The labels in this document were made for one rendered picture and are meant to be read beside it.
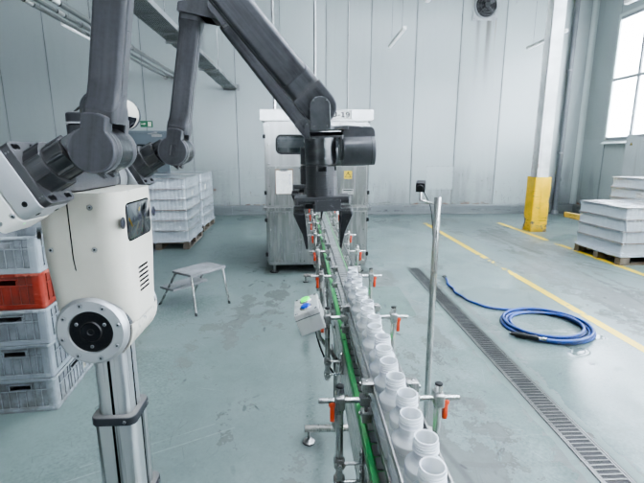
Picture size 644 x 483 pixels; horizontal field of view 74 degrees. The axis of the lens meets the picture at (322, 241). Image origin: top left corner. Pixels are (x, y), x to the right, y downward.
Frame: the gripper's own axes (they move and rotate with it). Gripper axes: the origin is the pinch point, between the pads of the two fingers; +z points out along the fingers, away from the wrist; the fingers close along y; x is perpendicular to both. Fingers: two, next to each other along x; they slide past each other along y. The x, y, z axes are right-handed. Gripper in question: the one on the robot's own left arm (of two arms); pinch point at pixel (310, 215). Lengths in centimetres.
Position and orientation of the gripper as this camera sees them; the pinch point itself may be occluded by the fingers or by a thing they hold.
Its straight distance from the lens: 125.3
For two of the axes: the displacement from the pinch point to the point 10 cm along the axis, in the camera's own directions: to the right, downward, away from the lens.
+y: -10.0, 0.0, -0.4
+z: 0.0, 9.8, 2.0
